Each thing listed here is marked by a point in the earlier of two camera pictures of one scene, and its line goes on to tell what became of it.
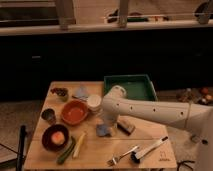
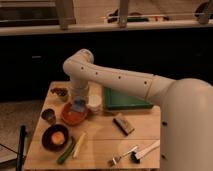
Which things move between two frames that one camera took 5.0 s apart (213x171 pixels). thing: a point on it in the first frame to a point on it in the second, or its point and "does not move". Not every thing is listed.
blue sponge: (101, 130) to (78, 104)
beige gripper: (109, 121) to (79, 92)
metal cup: (49, 115) does not move
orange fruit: (58, 137) does not move
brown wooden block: (126, 126) does not move
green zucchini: (66, 151) does not move
